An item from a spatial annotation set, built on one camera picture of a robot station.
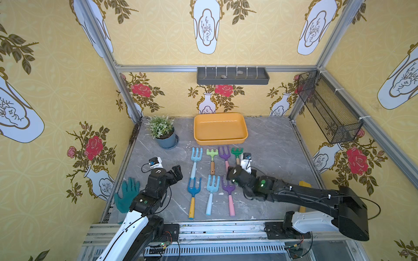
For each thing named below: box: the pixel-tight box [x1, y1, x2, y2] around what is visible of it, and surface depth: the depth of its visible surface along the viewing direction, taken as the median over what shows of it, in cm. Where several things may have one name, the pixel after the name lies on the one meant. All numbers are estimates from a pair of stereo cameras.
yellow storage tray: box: [193, 112, 249, 146], surface depth 115 cm
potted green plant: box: [144, 115, 179, 149], surface depth 96 cm
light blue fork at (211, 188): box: [205, 174, 220, 216], surface depth 89 cm
